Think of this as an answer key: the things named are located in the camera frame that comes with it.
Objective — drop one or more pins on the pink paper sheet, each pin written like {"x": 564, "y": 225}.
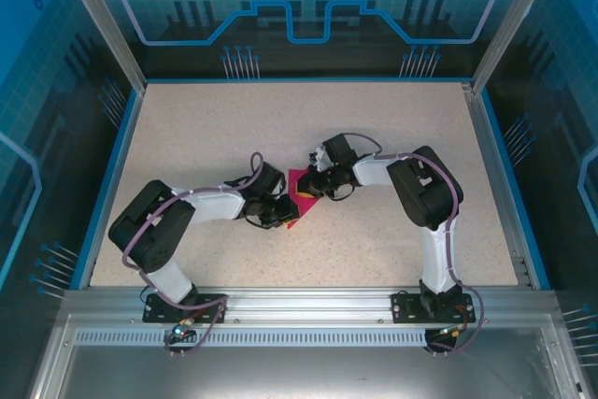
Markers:
{"x": 294, "y": 184}

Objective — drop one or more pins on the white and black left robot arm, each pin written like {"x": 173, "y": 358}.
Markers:
{"x": 215, "y": 205}

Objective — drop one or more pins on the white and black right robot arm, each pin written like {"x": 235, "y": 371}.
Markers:
{"x": 374, "y": 172}

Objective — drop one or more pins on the metal sheet panel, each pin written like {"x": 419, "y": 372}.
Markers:
{"x": 303, "y": 371}

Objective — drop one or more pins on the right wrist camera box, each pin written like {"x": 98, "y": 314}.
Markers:
{"x": 318, "y": 158}

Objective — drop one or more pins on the aluminium mounting rail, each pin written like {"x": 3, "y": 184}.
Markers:
{"x": 308, "y": 305}

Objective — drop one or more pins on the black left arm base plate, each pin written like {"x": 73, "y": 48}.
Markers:
{"x": 210, "y": 312}

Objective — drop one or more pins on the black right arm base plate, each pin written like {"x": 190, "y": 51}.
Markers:
{"x": 406, "y": 308}

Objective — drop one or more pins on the aluminium side rail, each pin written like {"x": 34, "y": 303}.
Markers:
{"x": 498, "y": 184}

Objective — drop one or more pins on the blue table frame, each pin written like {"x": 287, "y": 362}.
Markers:
{"x": 512, "y": 184}

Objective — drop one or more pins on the aluminium corner post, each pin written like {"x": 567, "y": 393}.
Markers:
{"x": 106, "y": 20}
{"x": 509, "y": 20}

